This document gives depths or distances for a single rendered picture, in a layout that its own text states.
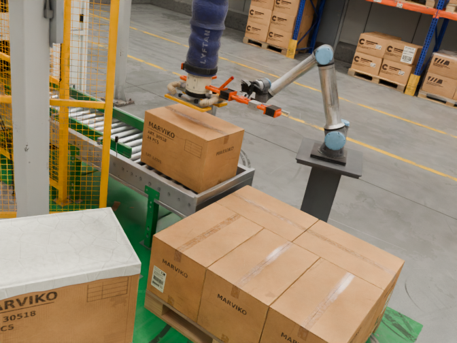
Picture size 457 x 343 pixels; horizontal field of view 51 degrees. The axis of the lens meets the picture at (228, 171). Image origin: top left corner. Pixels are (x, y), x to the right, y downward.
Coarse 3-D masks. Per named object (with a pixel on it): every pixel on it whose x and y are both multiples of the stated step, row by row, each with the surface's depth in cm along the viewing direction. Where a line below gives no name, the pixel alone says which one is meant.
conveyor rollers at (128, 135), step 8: (56, 96) 447; (80, 112) 420; (88, 112) 426; (96, 112) 433; (80, 120) 410; (96, 120) 413; (112, 120) 417; (96, 128) 394; (112, 128) 406; (120, 128) 404; (128, 128) 409; (112, 136) 386; (120, 136) 392; (128, 136) 400; (136, 136) 395; (128, 144) 378; (136, 144) 384; (136, 152) 374; (136, 160) 364; (152, 168) 353; (168, 176) 342; (192, 192) 327
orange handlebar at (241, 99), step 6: (180, 78) 332; (186, 78) 329; (210, 90) 320; (216, 90) 317; (234, 96) 311; (240, 96) 311; (240, 102) 309; (246, 102) 306; (258, 108) 302; (264, 108) 300; (276, 114) 296
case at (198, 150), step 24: (144, 120) 340; (168, 120) 327; (192, 120) 335; (216, 120) 343; (144, 144) 347; (168, 144) 331; (192, 144) 317; (216, 144) 316; (240, 144) 341; (168, 168) 338; (192, 168) 322; (216, 168) 328
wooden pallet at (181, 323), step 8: (152, 296) 290; (144, 304) 297; (152, 304) 292; (160, 304) 287; (168, 304) 283; (152, 312) 294; (160, 312) 289; (168, 312) 294; (176, 312) 280; (168, 320) 288; (176, 320) 289; (184, 320) 290; (176, 328) 284; (184, 328) 284; (192, 328) 286; (200, 328) 272; (376, 328) 310; (192, 336) 280; (200, 336) 281; (208, 336) 282; (368, 336) 288
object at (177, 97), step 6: (168, 96) 327; (174, 96) 327; (180, 96) 326; (180, 102) 322; (186, 102) 321; (192, 102) 322; (198, 102) 324; (198, 108) 315; (204, 108) 316; (210, 108) 320
